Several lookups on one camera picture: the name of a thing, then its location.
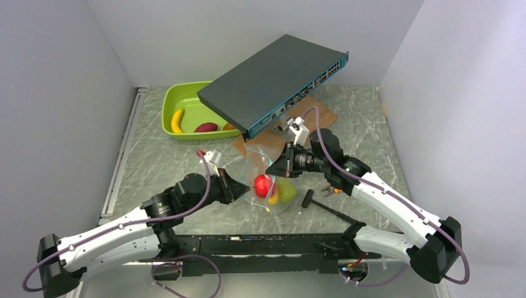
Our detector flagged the red toy apple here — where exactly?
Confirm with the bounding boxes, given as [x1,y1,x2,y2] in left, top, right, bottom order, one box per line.
[254,174,275,199]

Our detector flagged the dark grey network switch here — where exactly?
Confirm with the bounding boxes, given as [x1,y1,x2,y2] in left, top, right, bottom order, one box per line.
[197,34,349,142]

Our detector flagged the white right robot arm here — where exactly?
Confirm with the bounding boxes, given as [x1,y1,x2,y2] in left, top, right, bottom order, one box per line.
[265,129,470,284]

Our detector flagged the green toy pear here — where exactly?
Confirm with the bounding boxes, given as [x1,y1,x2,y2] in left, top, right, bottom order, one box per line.
[277,178,297,204]

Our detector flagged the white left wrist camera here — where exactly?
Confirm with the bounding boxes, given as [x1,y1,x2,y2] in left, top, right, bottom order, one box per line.
[198,150,222,176]

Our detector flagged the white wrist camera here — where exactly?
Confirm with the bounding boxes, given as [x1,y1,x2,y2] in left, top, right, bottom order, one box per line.
[287,117,310,147]
[198,150,222,176]

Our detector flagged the wooden board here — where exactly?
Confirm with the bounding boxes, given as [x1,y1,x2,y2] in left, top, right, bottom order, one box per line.
[231,96,337,160]

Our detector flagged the clear zip top bag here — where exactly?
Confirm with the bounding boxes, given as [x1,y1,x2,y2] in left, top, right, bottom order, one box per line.
[241,145,298,215]

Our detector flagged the metal stand bracket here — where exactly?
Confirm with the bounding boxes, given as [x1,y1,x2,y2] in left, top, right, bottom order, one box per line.
[271,115,293,142]

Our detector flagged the orange toy mango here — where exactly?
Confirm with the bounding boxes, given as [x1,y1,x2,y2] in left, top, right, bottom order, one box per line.
[267,187,279,205]

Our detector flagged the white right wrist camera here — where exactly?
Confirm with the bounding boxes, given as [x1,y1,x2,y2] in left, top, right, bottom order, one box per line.
[287,117,310,147]

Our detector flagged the lime green plastic tray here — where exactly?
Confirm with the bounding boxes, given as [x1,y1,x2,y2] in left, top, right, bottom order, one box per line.
[161,81,241,141]

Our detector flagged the black rubber mallet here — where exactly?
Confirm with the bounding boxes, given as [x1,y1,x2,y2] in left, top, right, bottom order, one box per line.
[301,189,356,224]

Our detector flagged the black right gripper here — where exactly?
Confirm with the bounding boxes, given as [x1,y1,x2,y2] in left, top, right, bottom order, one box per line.
[266,141,329,178]

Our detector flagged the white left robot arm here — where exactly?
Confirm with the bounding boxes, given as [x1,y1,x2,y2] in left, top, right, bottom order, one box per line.
[37,168,250,297]

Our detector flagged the yellow toy banana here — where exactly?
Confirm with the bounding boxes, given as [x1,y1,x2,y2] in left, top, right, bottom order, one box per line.
[171,107,185,133]

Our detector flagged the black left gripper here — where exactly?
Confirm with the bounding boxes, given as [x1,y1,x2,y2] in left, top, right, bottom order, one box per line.
[183,168,250,215]

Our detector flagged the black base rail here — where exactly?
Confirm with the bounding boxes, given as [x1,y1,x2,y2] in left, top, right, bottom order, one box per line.
[142,233,364,277]

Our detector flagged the dark red toy fruit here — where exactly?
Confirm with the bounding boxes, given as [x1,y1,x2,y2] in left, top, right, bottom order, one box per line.
[194,122,218,133]

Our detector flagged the orange handled pliers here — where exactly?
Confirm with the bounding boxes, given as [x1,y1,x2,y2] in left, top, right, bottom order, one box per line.
[321,185,343,197]

